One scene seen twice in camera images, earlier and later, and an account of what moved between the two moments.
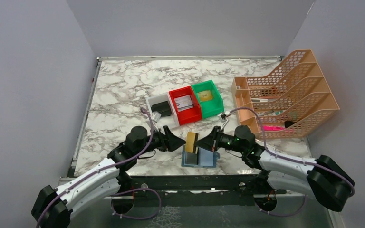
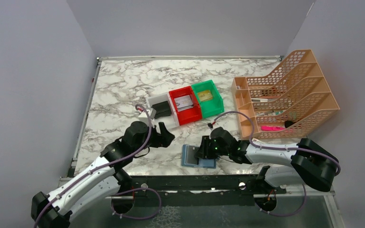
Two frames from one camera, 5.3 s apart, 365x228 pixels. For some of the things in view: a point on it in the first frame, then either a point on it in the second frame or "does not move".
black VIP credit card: (192, 158) does not move
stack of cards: (183, 103) does not move
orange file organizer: (298, 97) does not move
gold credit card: (190, 141) to (205, 95)
